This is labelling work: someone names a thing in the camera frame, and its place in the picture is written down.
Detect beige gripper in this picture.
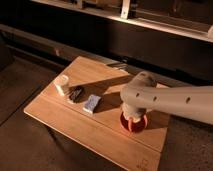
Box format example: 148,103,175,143
122,103,148,132

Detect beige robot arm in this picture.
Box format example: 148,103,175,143
120,71,213,132

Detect red ceramic bowl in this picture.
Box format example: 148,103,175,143
120,115,148,133

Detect white cup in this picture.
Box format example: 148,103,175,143
53,75,69,96

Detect wooden shelf rail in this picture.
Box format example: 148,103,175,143
31,0,213,43

